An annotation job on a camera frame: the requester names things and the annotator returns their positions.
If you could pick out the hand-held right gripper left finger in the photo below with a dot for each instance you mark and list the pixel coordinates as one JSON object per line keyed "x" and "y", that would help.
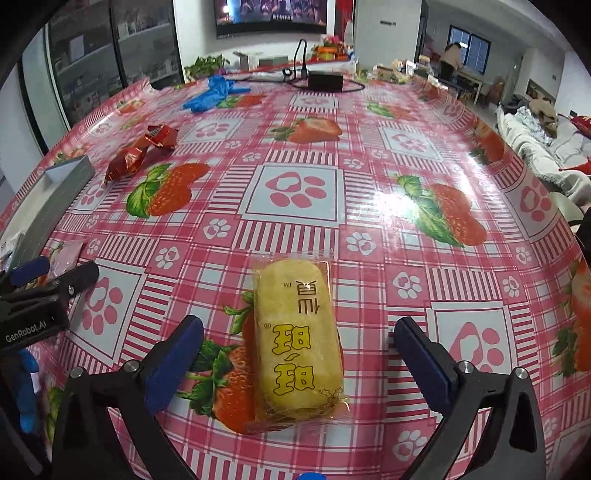
{"x": 173, "y": 364}

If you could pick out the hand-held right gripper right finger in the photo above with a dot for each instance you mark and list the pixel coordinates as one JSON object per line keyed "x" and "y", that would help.
{"x": 425, "y": 364}

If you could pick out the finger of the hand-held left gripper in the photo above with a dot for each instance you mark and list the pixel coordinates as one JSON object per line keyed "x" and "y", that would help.
{"x": 27, "y": 271}
{"x": 76, "y": 278}

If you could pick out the pale pink snack packet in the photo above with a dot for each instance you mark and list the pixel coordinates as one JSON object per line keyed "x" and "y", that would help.
{"x": 67, "y": 256}

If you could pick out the grey tray with white inside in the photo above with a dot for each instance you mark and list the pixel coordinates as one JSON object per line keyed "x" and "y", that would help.
{"x": 60, "y": 194}

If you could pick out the yellow cake packet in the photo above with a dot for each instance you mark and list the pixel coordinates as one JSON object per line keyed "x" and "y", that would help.
{"x": 295, "y": 332}

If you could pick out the person's left hand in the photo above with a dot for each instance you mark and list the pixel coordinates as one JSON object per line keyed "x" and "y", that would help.
{"x": 27, "y": 392}

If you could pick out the large red foil candy wrapper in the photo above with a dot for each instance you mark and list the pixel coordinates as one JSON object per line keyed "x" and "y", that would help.
{"x": 124, "y": 165}

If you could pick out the small red foil candy wrapper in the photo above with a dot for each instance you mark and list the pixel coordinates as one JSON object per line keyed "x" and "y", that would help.
{"x": 161, "y": 135}

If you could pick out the strawberry print tablecloth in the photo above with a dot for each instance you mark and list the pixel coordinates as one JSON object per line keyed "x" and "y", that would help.
{"x": 300, "y": 194}

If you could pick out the blue disposable gloves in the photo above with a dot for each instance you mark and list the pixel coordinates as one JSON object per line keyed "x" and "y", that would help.
{"x": 207, "y": 97}

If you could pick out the glass display cabinet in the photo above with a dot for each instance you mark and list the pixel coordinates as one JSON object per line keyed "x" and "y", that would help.
{"x": 106, "y": 46}

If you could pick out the green potted plant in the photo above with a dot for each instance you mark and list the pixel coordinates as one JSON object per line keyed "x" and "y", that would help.
{"x": 207, "y": 67}

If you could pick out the sofa with piled clothes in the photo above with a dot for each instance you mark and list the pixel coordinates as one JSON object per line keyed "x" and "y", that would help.
{"x": 545, "y": 134}

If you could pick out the open cardboard box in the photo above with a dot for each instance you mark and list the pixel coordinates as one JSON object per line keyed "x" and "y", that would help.
{"x": 247, "y": 60}

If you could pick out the red cushion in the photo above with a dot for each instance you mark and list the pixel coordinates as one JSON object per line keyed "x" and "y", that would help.
{"x": 581, "y": 124}

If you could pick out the grey flat box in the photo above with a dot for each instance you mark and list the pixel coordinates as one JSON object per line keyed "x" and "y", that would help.
{"x": 273, "y": 62}

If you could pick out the pile of assorted goods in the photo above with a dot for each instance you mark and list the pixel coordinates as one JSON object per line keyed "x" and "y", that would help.
{"x": 401, "y": 71}

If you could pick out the dark framed window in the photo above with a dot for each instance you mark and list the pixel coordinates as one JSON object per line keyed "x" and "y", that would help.
{"x": 468, "y": 46}

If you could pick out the flower basket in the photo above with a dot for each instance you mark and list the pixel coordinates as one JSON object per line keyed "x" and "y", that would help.
{"x": 328, "y": 50}

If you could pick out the wall television screen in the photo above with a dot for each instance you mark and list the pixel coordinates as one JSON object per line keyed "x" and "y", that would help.
{"x": 272, "y": 16}

